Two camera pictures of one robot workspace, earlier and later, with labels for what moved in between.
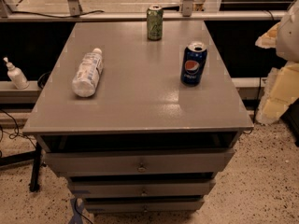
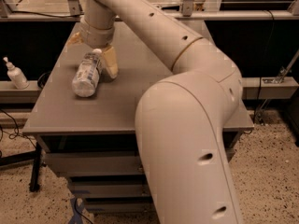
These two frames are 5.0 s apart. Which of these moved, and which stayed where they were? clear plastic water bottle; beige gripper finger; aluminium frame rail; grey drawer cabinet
Moved: beige gripper finger
Stayed: clear plastic water bottle; aluminium frame rail; grey drawer cabinet
